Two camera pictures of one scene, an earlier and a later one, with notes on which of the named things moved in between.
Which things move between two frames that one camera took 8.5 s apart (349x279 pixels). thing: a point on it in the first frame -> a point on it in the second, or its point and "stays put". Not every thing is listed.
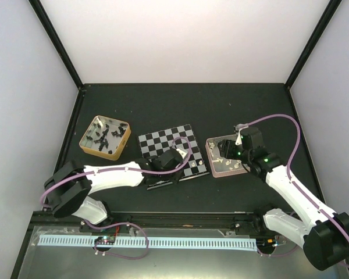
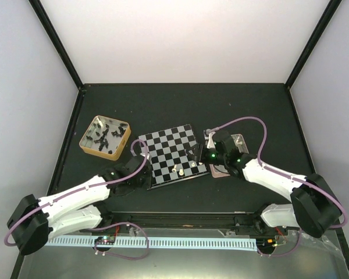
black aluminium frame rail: x=185 y=220 stays put
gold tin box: x=106 y=136 stays put
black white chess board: x=181 y=137 stays put
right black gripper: x=226 y=150 -> x=199 y=154
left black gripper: x=175 y=178 -> x=148 y=182
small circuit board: x=105 y=240 stays put
